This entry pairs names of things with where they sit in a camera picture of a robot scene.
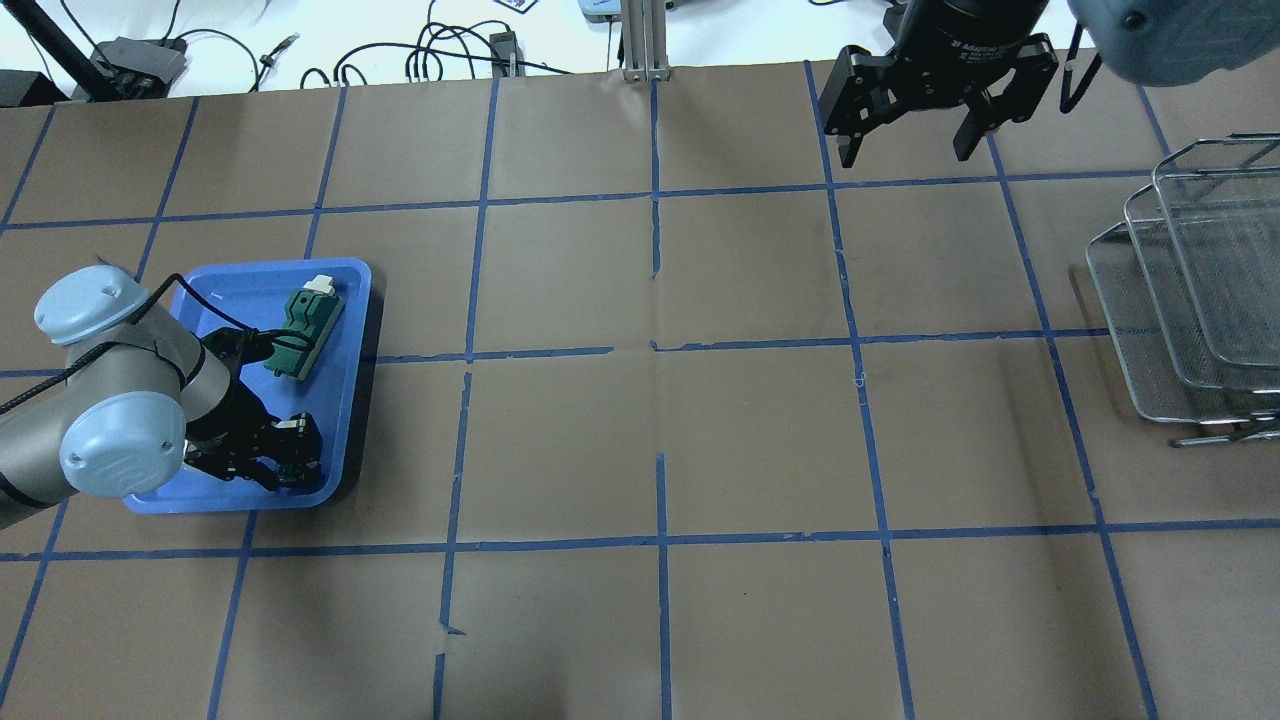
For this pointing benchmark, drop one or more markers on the middle wire mesh tray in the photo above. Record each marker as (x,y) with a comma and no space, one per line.
(1193,363)

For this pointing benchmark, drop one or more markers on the green terminal block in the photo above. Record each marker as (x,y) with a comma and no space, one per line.
(310,316)

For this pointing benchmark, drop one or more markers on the bottom wire mesh tray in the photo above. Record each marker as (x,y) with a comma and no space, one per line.
(1210,416)

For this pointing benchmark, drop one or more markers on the black power adapter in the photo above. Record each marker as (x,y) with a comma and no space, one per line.
(507,56)

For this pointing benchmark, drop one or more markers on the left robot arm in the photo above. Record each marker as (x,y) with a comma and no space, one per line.
(140,398)

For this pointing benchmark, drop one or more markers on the black tripod leg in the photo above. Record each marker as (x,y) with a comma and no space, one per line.
(97,85)

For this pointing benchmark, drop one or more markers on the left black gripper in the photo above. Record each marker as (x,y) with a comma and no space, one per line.
(222,417)

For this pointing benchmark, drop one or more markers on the blue plastic tray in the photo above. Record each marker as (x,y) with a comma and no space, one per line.
(336,391)

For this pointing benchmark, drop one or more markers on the aluminium frame post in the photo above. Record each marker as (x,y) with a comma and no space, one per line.
(644,41)

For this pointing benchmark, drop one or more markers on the grey device box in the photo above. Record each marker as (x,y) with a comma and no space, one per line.
(141,69)

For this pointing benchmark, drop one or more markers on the wire mesh tray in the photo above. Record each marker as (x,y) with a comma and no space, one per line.
(1210,416)
(1193,363)
(1220,198)

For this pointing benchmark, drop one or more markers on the red emergency push button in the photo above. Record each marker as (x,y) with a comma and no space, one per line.
(303,478)

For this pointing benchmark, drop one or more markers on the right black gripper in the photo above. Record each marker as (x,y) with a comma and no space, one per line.
(968,38)

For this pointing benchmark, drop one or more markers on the top wire mesh tray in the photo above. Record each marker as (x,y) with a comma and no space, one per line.
(1220,198)

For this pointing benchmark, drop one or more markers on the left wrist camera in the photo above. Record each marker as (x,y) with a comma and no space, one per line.
(235,348)

